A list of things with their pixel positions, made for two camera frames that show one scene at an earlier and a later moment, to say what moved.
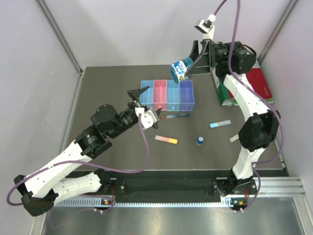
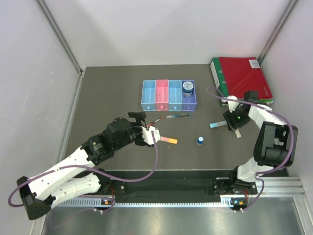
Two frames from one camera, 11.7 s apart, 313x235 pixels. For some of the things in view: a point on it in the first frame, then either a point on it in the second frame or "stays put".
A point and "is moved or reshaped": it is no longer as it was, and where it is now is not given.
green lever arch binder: (226, 100) stays put
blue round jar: (178, 69) -> (187, 88)
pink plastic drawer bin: (160, 94) is moved or reshaped
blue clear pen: (179, 115) stays put
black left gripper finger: (136, 93) -> (141, 115)
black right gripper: (202, 64) -> (229, 117)
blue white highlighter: (219, 124) stays put
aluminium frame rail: (78, 64) stays put
